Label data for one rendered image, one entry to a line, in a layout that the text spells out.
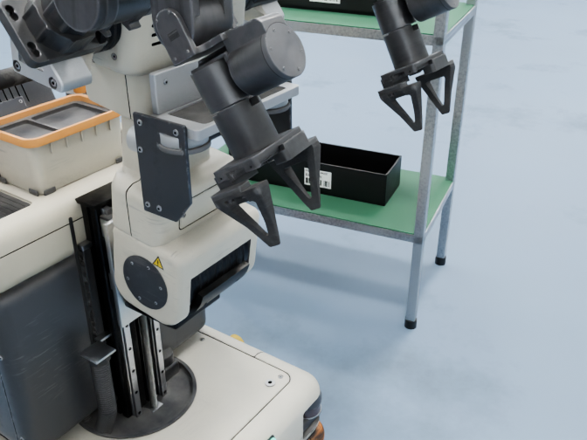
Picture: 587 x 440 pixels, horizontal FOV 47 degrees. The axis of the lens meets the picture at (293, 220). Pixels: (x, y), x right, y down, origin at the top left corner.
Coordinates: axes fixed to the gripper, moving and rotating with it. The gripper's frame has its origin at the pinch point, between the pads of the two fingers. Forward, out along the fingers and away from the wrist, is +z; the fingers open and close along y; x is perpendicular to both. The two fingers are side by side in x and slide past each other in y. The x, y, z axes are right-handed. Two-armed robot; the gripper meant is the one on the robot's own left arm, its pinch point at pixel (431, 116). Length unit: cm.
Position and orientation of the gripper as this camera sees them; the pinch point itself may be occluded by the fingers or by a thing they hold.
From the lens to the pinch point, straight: 113.0
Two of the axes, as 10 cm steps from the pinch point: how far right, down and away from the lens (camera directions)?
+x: -7.1, 1.5, 6.9
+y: 6.0, -3.9, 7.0
